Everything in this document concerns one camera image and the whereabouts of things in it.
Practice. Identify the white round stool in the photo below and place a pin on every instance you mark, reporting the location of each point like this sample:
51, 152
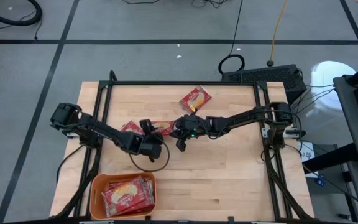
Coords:
331, 74

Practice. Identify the orange plastic basket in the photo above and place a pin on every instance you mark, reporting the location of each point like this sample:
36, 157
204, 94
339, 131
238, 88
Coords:
96, 199

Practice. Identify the black metal table frame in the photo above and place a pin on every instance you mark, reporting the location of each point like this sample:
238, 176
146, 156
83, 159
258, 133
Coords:
179, 83

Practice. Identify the black cart beam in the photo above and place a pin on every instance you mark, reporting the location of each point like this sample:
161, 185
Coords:
328, 157

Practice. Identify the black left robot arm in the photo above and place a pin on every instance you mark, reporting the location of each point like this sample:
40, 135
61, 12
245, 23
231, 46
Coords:
104, 132

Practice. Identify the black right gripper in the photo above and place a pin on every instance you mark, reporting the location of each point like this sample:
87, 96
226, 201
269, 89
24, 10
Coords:
191, 127

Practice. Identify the grey equipment cart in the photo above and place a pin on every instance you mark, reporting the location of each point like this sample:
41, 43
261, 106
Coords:
356, 130

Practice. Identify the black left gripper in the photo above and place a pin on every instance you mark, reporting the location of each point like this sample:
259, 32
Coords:
149, 137

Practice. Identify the small blue item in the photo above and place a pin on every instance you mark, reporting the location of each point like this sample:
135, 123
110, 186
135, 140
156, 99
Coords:
321, 181

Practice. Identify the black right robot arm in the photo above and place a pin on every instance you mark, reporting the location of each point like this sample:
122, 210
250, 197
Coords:
244, 116

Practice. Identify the small yellow gripper tag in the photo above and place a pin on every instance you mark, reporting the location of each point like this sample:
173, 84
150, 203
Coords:
192, 108

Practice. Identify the black perforated computer case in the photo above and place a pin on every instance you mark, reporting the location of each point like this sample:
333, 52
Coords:
259, 76

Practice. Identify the white paper sheet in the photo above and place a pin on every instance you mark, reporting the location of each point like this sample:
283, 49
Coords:
306, 155

